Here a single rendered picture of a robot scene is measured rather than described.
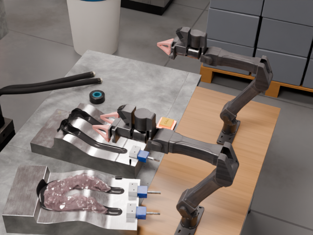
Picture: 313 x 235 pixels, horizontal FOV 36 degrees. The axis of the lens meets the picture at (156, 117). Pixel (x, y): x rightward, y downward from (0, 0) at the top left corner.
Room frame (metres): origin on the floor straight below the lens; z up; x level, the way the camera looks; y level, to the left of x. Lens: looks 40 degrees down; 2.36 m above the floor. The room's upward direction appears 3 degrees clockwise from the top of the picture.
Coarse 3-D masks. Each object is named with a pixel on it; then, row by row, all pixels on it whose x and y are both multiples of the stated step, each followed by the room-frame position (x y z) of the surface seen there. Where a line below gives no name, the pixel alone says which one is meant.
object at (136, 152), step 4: (132, 148) 1.52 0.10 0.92; (136, 148) 1.52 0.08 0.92; (140, 148) 1.52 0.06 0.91; (132, 152) 1.49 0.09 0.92; (136, 152) 1.49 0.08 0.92; (140, 152) 1.51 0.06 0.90; (144, 152) 1.51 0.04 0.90; (148, 152) 1.51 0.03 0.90; (132, 156) 1.49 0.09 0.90; (136, 156) 1.48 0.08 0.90; (140, 156) 1.48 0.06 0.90; (144, 156) 1.49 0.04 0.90; (148, 156) 1.49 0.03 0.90; (140, 160) 1.48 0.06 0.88; (144, 160) 1.48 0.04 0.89; (156, 160) 1.48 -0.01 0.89
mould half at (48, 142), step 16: (64, 112) 1.80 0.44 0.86; (96, 112) 1.74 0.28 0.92; (48, 128) 1.68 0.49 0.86; (80, 128) 1.62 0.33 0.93; (32, 144) 1.58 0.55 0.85; (48, 144) 1.57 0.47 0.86; (64, 144) 1.53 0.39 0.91; (80, 144) 1.53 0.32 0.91; (112, 144) 1.57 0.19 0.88; (128, 144) 1.57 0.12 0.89; (144, 144) 1.58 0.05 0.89; (64, 160) 1.53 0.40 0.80; (80, 160) 1.51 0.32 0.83; (96, 160) 1.49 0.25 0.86; (112, 160) 1.47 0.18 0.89; (128, 160) 1.47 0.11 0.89; (128, 176) 1.45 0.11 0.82
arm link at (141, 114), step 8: (136, 112) 1.30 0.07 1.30; (144, 112) 1.30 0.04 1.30; (152, 112) 1.30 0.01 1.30; (136, 120) 1.27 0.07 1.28; (144, 120) 1.27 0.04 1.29; (152, 120) 1.27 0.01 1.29; (136, 128) 1.27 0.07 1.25; (144, 128) 1.27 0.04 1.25; (152, 128) 1.27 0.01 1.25; (152, 136) 1.27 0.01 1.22; (152, 144) 1.23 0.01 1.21; (160, 144) 1.23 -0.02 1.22
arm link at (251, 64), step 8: (208, 48) 1.86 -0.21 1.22; (216, 48) 1.85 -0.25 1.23; (216, 56) 1.79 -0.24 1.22; (224, 56) 1.79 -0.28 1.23; (232, 56) 1.79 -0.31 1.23; (240, 56) 1.79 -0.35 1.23; (248, 56) 1.80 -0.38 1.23; (264, 56) 1.79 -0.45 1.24; (208, 64) 1.80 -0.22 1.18; (216, 64) 1.79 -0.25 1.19; (224, 64) 1.79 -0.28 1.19; (232, 64) 1.78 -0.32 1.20; (240, 64) 1.77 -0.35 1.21; (248, 64) 1.75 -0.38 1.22; (256, 64) 1.74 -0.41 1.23; (264, 64) 1.74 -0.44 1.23; (256, 72) 1.73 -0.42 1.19; (264, 72) 1.71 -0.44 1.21; (272, 72) 1.78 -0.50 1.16; (256, 80) 1.72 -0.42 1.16; (264, 80) 1.71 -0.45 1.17; (256, 88) 1.72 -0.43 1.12; (264, 88) 1.70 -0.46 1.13
